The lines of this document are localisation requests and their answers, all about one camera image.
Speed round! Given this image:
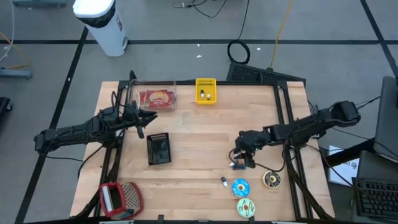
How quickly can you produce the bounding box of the yellow hanging cable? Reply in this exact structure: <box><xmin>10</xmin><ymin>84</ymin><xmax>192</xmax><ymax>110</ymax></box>
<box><xmin>269</xmin><ymin>0</ymin><xmax>294</xmax><ymax>70</ymax></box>

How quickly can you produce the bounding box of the black keyboard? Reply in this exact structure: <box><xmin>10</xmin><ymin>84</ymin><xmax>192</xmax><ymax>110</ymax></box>
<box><xmin>352</xmin><ymin>177</ymin><xmax>398</xmax><ymax>218</ymax></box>

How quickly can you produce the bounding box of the white paper sheet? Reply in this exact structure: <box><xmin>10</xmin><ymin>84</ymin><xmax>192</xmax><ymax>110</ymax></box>
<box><xmin>328</xmin><ymin>146</ymin><xmax>361</xmax><ymax>187</ymax></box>

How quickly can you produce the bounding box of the white floor cable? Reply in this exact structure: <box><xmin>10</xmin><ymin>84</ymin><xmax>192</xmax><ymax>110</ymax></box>
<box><xmin>0</xmin><ymin>0</ymin><xmax>16</xmax><ymax>63</ymax></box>

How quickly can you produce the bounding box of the grey stand base bar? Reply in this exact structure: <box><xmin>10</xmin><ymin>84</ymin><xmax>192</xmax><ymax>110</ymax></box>
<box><xmin>11</xmin><ymin>0</ymin><xmax>68</xmax><ymax>9</ymax></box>
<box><xmin>0</xmin><ymin>68</ymin><xmax>34</xmax><ymax>80</ymax></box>

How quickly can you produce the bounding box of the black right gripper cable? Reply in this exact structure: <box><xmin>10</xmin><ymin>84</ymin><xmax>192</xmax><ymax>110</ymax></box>
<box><xmin>229</xmin><ymin>146</ymin><xmax>287</xmax><ymax>174</ymax></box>

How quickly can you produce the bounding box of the mint green frosted donut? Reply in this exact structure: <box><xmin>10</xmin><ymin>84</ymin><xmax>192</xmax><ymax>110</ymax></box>
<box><xmin>236</xmin><ymin>197</ymin><xmax>256</xmax><ymax>218</ymax></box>

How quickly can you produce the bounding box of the black floor object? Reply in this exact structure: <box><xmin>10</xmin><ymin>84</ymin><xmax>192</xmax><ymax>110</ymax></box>
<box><xmin>0</xmin><ymin>96</ymin><xmax>13</xmax><ymax>119</ymax></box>

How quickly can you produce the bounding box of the blue frosted donut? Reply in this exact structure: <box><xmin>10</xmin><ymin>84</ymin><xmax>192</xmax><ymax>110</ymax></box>
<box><xmin>231</xmin><ymin>178</ymin><xmax>251</xmax><ymax>198</ymax></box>

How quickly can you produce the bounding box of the black floor cable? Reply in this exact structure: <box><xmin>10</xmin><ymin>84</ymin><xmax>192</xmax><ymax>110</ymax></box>
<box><xmin>172</xmin><ymin>0</ymin><xmax>228</xmax><ymax>19</ymax></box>

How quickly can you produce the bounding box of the yellow plastic basket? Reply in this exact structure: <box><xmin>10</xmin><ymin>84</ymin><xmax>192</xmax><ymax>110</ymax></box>
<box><xmin>195</xmin><ymin>78</ymin><xmax>218</xmax><ymax>105</ymax></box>

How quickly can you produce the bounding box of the black metal table frame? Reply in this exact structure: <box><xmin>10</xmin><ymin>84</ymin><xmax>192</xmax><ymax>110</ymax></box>
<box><xmin>73</xmin><ymin>70</ymin><xmax>335</xmax><ymax>220</ymax></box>

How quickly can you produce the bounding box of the black coiled cable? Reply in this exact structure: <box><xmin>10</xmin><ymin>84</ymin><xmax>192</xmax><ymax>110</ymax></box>
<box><xmin>226</xmin><ymin>0</ymin><xmax>251</xmax><ymax>65</ymax></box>

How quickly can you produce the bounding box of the black plastic basket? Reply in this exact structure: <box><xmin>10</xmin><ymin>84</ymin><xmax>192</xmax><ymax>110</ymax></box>
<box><xmin>146</xmin><ymin>132</ymin><xmax>172</xmax><ymax>166</ymax></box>

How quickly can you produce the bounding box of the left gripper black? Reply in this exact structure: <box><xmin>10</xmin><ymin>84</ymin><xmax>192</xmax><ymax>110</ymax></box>
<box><xmin>124</xmin><ymin>100</ymin><xmax>158</xmax><ymax>140</ymax></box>

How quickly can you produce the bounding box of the white trash bin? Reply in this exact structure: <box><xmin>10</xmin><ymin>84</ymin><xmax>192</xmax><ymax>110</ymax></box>
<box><xmin>72</xmin><ymin>0</ymin><xmax>129</xmax><ymax>57</ymax></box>

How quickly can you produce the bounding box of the chocolate frosted donut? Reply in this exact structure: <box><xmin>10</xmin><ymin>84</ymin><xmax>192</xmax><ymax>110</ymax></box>
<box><xmin>261</xmin><ymin>170</ymin><xmax>282</xmax><ymax>189</ymax></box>

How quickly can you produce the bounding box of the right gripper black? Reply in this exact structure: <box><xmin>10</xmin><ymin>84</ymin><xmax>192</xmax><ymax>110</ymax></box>
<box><xmin>234</xmin><ymin>129</ymin><xmax>272</xmax><ymax>170</ymax></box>

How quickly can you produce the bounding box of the clear plastic container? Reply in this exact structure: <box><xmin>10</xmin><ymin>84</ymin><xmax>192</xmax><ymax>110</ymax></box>
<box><xmin>132</xmin><ymin>80</ymin><xmax>177</xmax><ymax>112</ymax></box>

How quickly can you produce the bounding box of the yellow floor cable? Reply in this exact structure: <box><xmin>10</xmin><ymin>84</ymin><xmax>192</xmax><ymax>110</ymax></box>
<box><xmin>0</xmin><ymin>30</ymin><xmax>32</xmax><ymax>70</ymax></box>

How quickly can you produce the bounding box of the dark grey monitor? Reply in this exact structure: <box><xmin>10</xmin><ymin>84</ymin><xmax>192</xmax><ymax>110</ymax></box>
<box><xmin>374</xmin><ymin>76</ymin><xmax>398</xmax><ymax>162</ymax></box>

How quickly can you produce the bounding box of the red mesh container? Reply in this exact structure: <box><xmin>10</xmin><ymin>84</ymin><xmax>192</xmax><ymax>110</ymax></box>
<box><xmin>99</xmin><ymin>182</ymin><xmax>144</xmax><ymax>218</ymax></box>

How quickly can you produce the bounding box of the black perforated panel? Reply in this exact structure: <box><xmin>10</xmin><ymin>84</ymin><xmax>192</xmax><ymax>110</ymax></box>
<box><xmin>226</xmin><ymin>61</ymin><xmax>307</xmax><ymax>85</ymax></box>

